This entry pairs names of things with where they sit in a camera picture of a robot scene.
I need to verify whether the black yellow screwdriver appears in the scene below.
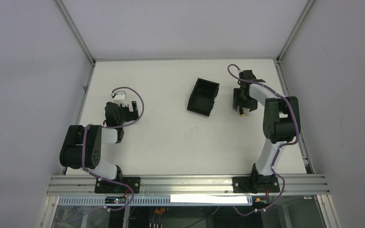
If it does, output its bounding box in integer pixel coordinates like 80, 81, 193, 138
239, 107, 246, 116

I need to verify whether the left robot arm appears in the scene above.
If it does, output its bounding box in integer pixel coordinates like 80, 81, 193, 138
59, 101, 139, 182

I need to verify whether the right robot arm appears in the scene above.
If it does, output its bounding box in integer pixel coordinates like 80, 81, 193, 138
233, 70, 301, 188

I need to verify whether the black plastic bin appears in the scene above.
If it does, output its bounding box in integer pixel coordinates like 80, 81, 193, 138
187, 78, 220, 117

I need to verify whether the small electronics board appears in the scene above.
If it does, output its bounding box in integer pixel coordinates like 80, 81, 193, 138
105, 197, 127, 205

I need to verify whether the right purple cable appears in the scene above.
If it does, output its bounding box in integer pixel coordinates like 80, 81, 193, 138
227, 64, 300, 217

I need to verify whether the purple cable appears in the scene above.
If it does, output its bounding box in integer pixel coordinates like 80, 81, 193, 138
227, 64, 300, 217
81, 86, 145, 212

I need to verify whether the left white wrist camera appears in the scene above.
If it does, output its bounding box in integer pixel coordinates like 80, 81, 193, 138
111, 90, 128, 107

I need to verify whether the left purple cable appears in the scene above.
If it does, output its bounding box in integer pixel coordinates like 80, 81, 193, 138
81, 86, 145, 212

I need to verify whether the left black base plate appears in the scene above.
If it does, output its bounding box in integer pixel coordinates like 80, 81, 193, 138
94, 176, 141, 194

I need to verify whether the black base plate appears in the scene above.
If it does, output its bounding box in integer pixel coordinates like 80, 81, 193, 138
232, 175, 280, 194
94, 176, 141, 194

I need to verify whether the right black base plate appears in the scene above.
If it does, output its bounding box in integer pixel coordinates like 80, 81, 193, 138
232, 175, 280, 194

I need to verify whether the white slotted cable duct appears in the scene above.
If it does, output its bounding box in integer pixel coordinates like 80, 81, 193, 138
58, 194, 253, 207

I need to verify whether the aluminium mounting rail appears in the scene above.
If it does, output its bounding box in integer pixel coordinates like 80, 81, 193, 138
47, 174, 330, 196

